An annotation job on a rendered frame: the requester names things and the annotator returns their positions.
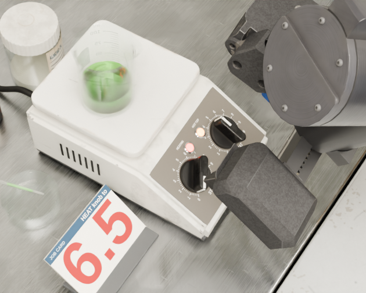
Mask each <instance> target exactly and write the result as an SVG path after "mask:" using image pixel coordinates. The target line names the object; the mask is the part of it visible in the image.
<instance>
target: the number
mask: <svg viewBox="0 0 366 293"><path fill-rule="evenodd" d="M139 225H140V223H139V222H138V221H137V220H136V219H135V218H134V217H133V216H132V215H131V214H130V213H129V212H128V210H127V209H126V208H125V207H124V206H123V205H122V204H121V203H120V202H119V201H118V200H117V199H116V198H115V197H114V196H113V195H112V194H111V193H108V195H107V196H106V197H105V198H104V200H103V201H102V202H101V203H100V205H99V206H98V207H97V208H96V209H95V211H94V212H93V214H92V215H91V216H90V217H89V218H88V220H87V221H86V222H85V223H84V225H83V226H82V227H81V228H80V229H79V231H78V232H77V234H76V235H75V236H74V237H73V238H72V240H71V241H70V242H69V243H68V244H67V246H66V247H65V248H64V250H62V252H61V253H60V255H59V256H58V257H57V258H56V259H55V261H54V262H53V264H54V265H55V266H56V267H57V268H58V269H59V270H60V271H62V272H63V273H64V274H65V275H66V276H67V277H68V278H69V279H70V280H71V281H72V282H73V283H74V284H75V285H76V286H77V287H78V288H79V289H80V290H81V291H82V292H83V293H89V292H90V290H91V289H92V288H93V286H94V285H95V284H96V282H97V281H98V280H99V279H100V277H101V276H102V274H103V273H104V272H105V271H106V269H107V268H108V267H109V265H110V264H111V263H112V261H113V260H114V259H115V257H116V256H117V255H118V253H119V252H120V251H121V249H122V248H123V246H124V245H125V244H126V243H127V241H128V240H129V239H130V238H131V236H132V235H133V233H134V232H135V231H136V229H137V228H138V227H139Z"/></svg>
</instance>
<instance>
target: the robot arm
mask: <svg viewBox="0 0 366 293"><path fill-rule="evenodd" d="M225 47H226V48H227V50H228V52H229V53H230V54H231V55H232V56H231V58H230V60H229V61H228V63H227V65H228V68H229V70H230V72H231V73H232V74H233V75H234V76H236V77H237V78H238V79H240V80H241V81H243V82H244V83H245V84H247V85H248V86H249V87H250V88H252V89H253V90H255V91H256V92H259V93H261V94H262V96H263V97H264V98H265V99H266V100H267V101H268V102H269V103H270V105H271V106H272V108H273V110H274V111H275V112H276V113H277V115H278V116H279V117H280V118H281V119H282V120H284V121H286V122H287V123H289V124H291V125H294V129H293V130H292V132H291V134H290V135H289V137H288V139H287V140H286V142H285V143H284V145H283V147H282V148H281V150H280V152H279V153H278V155H277V156H275V154H274V153H273V152H272V151H271V150H270V149H269V148H268V147H267V146H266V145H265V144H264V143H261V142H254V143H251V144H248V145H244V146H241V147H238V146H237V145H236V144H235V143H234V144H233V146H232V147H231V149H230V150H229V151H228V153H227V154H226V156H225V158H224V159H223V161H222V162H221V164H220V165H219V167H218V168H217V170H216V171H214V172H212V173H211V174H209V175H208V176H206V177H205V178H204V180H203V181H204V182H205V183H206V184H207V185H208V186H209V187H210V188H211V189H212V190H213V193H214V194H215V196H216V197H217V198H218V199H219V200H220V201H221V202H222V203H223V204H224V205H225V206H226V207H227V208H228V209H229V210H230V211H231V212H232V213H233V214H234V215H235V216H236V217H237V218H238V219H239V220H240V221H241V222H242V223H243V224H244V225H245V226H246V227H247V228H249V229H250V230H251V231H252V232H253V233H254V234H255V235H256V236H257V237H258V238H259V239H260V240H261V241H262V242H263V243H264V244H265V245H266V246H267V247H268V248H269V249H270V250H272V249H282V248H291V247H295V245H296V243H297V241H298V239H299V238H300V236H301V234H302V232H303V230H304V228H305V227H306V225H307V223H308V221H309V220H310V217H311V216H312V214H313V212H314V210H315V207H316V205H317V198H316V197H315V196H314V195H313V194H312V193H311V192H310V191H309V190H308V189H307V188H306V187H305V186H304V184H305V182H306V181H307V179H308V177H309V175H310V173H311V172H312V170H313V168H314V166H315V165H316V163H317V161H318V160H319V158H320V156H321V154H322V153H326V154H327V155H328V156H329V157H330V158H331V159H332V160H333V161H334V162H335V163H336V165H337V166H343V165H348V164H350V162H351V160H352V158H353V156H354V154H355V153H356V151H357V149H358V148H359V147H364V146H366V0H334V1H333V2H332V3H331V5H330V6H324V5H319V4H317V3H316V2H314V1H313V0H254V1H253V3H252V4H251V5H250V6H249V7H248V9H247V10H246V12H245V13H244V15H243V16H242V18H241V19H240V21H239V23H238V24H237V25H236V27H235V28H234V30H233V32H232V33H231V35H230V36H229V37H228V39H227V40H226V42H225Z"/></svg>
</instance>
